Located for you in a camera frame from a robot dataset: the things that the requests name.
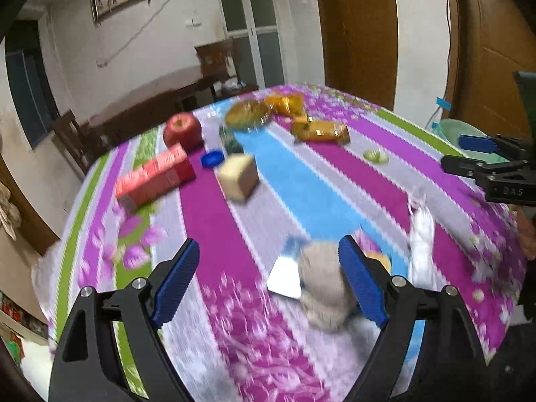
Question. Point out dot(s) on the grey tissue ball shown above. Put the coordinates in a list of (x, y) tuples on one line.
[(326, 297)]

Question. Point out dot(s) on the dark green small packet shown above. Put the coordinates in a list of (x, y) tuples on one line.
[(229, 142)]

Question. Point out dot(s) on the red carton box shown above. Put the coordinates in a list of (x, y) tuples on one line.
[(168, 170)]

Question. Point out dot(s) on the round pastry in wrapper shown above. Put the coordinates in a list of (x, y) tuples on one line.
[(248, 115)]

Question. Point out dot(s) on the green leaf scrap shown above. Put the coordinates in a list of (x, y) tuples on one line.
[(376, 156)]

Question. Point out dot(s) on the floral striped tablecloth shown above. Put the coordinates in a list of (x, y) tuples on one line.
[(231, 339)]

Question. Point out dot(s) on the white foil card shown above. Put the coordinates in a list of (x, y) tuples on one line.
[(284, 279)]

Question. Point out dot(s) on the blue tape strips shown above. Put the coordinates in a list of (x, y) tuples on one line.
[(442, 103)]

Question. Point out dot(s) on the blue bottle cap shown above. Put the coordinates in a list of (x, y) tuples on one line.
[(212, 159)]

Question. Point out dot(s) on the yellow snack packet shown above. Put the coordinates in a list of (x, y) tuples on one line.
[(306, 129)]

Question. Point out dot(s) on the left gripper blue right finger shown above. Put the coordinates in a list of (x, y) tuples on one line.
[(450, 365)]

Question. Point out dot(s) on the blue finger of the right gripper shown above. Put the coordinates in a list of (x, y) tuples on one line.
[(465, 167), (477, 143)]

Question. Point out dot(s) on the long dark wooden bench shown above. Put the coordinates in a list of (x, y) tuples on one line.
[(136, 112)]

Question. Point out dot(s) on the dark wooden chair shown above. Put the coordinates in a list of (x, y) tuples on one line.
[(221, 75)]

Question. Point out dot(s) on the white face mask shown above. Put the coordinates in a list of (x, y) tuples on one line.
[(421, 273)]

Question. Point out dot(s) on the brown wooden door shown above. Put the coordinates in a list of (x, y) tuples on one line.
[(489, 41)]

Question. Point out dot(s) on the cream cardboard box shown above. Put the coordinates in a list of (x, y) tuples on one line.
[(238, 177)]

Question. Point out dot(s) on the green lined trash bin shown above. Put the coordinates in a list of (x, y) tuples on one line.
[(450, 130)]

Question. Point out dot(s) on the red apple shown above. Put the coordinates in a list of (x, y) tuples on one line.
[(185, 129)]

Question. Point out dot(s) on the glass panel door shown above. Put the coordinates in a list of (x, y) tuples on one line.
[(252, 25)]

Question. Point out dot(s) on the orange snack wrapper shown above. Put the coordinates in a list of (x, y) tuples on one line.
[(289, 105)]

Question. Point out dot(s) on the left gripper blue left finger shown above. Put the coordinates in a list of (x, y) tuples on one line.
[(87, 364)]

